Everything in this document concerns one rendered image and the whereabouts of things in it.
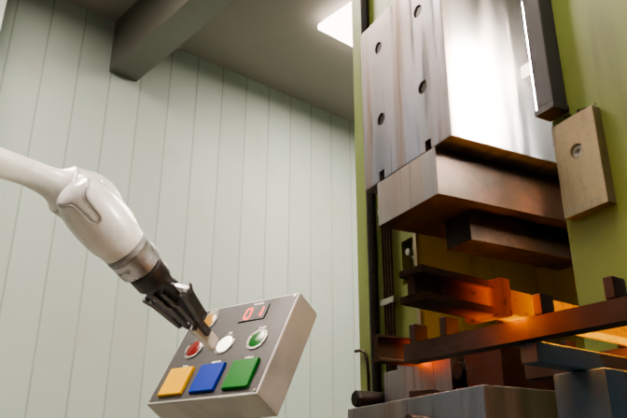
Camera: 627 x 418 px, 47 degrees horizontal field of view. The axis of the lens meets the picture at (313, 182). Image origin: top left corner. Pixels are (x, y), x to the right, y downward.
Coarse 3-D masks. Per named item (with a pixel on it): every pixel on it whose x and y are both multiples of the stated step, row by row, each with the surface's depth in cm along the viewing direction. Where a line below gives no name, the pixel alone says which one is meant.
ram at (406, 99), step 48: (432, 0) 144; (480, 0) 147; (384, 48) 158; (432, 48) 140; (480, 48) 142; (384, 96) 154; (432, 96) 137; (480, 96) 137; (528, 96) 143; (384, 144) 150; (432, 144) 134; (480, 144) 133; (528, 144) 138
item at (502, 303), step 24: (408, 288) 61; (432, 288) 62; (456, 288) 63; (480, 288) 65; (504, 288) 65; (456, 312) 64; (480, 312) 64; (504, 312) 64; (528, 312) 67; (600, 336) 76; (624, 336) 76
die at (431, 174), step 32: (416, 160) 138; (448, 160) 134; (480, 160) 138; (384, 192) 146; (416, 192) 136; (448, 192) 131; (480, 192) 135; (512, 192) 139; (544, 192) 143; (384, 224) 145; (416, 224) 145; (544, 224) 145
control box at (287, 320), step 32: (224, 320) 175; (256, 320) 167; (288, 320) 161; (224, 352) 164; (256, 352) 158; (288, 352) 158; (160, 384) 169; (256, 384) 149; (288, 384) 155; (160, 416) 167; (192, 416) 162; (224, 416) 158; (256, 416) 153
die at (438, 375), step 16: (400, 368) 130; (416, 368) 126; (432, 368) 122; (448, 368) 118; (384, 384) 133; (400, 384) 129; (416, 384) 125; (432, 384) 121; (448, 384) 117; (464, 384) 118; (384, 400) 132
